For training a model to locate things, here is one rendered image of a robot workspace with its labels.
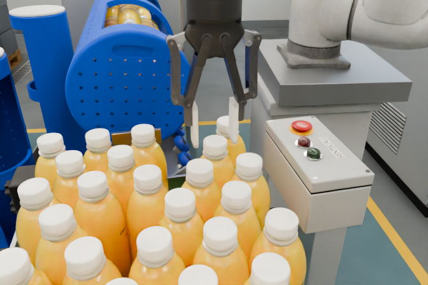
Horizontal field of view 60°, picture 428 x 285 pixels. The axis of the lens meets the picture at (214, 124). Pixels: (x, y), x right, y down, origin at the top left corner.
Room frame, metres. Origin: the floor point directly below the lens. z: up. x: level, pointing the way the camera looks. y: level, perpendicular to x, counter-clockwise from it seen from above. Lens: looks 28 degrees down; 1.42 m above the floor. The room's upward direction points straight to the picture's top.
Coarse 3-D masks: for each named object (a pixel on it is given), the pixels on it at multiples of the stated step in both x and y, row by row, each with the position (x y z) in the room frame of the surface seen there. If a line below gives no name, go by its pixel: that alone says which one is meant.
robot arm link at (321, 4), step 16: (304, 0) 1.03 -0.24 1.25; (320, 0) 1.01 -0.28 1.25; (336, 0) 0.99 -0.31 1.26; (352, 0) 0.98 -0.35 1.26; (304, 16) 1.03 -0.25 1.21; (320, 16) 1.00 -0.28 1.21; (336, 16) 0.98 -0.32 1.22; (304, 32) 1.03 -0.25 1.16; (320, 32) 1.01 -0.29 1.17; (336, 32) 0.99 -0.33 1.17
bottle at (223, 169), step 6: (204, 156) 0.52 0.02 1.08; (210, 156) 0.50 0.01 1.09; (216, 156) 0.50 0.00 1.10; (222, 156) 0.50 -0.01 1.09; (228, 156) 0.52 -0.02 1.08; (216, 162) 0.50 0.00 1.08; (222, 162) 0.50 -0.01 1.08; (228, 162) 0.51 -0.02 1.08; (216, 168) 0.49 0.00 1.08; (222, 168) 0.50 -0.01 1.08; (228, 168) 0.50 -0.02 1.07; (234, 168) 0.52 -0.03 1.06; (216, 174) 0.49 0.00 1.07; (222, 174) 0.49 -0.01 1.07; (228, 174) 0.50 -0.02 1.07; (216, 180) 0.49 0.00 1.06; (222, 180) 0.49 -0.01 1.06; (228, 180) 0.49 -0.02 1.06; (222, 186) 0.49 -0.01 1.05
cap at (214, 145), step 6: (204, 138) 0.53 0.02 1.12; (210, 138) 0.53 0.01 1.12; (216, 138) 0.53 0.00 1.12; (222, 138) 0.53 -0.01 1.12; (204, 144) 0.51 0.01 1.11; (210, 144) 0.51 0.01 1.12; (216, 144) 0.51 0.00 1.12; (222, 144) 0.51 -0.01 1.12; (204, 150) 0.51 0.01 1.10; (210, 150) 0.50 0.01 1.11; (216, 150) 0.50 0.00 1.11; (222, 150) 0.50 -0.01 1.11
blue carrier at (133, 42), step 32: (96, 0) 1.39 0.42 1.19; (128, 0) 1.16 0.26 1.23; (96, 32) 0.81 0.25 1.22; (128, 32) 0.77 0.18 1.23; (160, 32) 0.83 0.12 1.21; (96, 64) 0.75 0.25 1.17; (128, 64) 0.76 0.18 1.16; (160, 64) 0.78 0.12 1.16; (96, 96) 0.75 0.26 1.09; (128, 96) 0.76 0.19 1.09; (160, 96) 0.78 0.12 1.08; (96, 128) 0.74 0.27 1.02; (128, 128) 0.76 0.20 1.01; (160, 128) 0.78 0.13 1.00
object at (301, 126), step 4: (300, 120) 0.60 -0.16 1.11; (292, 124) 0.59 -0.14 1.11; (296, 124) 0.58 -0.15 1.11; (300, 124) 0.58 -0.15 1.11; (304, 124) 0.58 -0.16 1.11; (308, 124) 0.58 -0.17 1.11; (296, 128) 0.57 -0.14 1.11; (300, 128) 0.57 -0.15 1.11; (304, 128) 0.57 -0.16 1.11; (308, 128) 0.57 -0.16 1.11
